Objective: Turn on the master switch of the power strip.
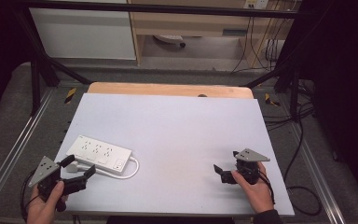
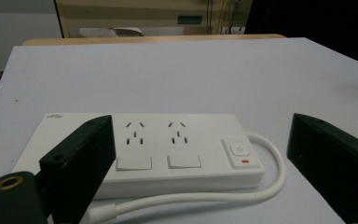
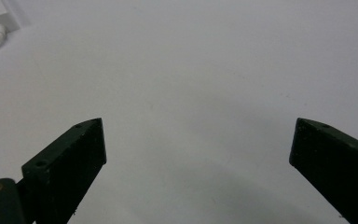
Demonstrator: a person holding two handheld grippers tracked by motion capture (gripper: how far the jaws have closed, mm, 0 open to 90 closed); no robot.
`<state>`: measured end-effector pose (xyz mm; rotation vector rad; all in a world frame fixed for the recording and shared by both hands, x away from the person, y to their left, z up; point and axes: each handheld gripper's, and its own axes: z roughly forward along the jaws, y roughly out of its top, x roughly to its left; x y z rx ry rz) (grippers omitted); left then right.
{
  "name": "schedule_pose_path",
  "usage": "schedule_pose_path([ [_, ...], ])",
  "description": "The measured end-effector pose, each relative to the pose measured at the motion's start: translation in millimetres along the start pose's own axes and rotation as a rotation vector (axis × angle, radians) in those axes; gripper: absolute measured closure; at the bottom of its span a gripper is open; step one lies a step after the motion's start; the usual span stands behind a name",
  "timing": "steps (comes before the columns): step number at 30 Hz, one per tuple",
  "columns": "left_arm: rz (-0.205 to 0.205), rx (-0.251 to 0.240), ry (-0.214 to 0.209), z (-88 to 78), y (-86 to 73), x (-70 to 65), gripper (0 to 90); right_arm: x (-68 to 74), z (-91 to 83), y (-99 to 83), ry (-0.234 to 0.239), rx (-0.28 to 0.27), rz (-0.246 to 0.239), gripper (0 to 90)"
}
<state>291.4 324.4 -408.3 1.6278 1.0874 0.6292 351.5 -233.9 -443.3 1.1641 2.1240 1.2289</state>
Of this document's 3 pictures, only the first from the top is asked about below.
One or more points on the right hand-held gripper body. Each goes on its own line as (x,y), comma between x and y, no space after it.
(250,155)

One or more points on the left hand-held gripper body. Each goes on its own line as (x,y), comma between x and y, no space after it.
(45,169)

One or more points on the white plug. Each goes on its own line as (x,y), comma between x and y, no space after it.
(74,168)

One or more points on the white power strip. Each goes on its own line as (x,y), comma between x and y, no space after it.
(99,152)

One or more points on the person's left hand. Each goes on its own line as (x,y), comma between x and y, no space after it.
(42,208)

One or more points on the person's right hand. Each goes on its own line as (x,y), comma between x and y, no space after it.
(258,194)

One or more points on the yellow black tape marker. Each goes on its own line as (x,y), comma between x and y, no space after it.
(70,95)
(271,100)

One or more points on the small dark object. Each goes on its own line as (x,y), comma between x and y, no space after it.
(202,95)

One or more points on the wooden table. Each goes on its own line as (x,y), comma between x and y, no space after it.
(167,89)

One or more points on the white cabinet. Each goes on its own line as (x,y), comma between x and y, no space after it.
(84,34)

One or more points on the white rounded object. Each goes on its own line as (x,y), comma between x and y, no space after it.
(167,38)

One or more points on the light wooden desk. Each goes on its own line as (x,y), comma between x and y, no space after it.
(183,26)

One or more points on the aluminium floor rail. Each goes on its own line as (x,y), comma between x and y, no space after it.
(15,146)
(315,171)

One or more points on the black metal frame post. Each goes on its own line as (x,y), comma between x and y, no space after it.
(35,90)
(295,96)

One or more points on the black metal frame strut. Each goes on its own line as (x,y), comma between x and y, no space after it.
(59,67)
(267,77)

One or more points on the white wall socket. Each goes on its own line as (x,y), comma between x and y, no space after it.
(256,3)

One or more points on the black metal frame crossbar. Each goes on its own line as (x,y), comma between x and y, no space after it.
(167,8)

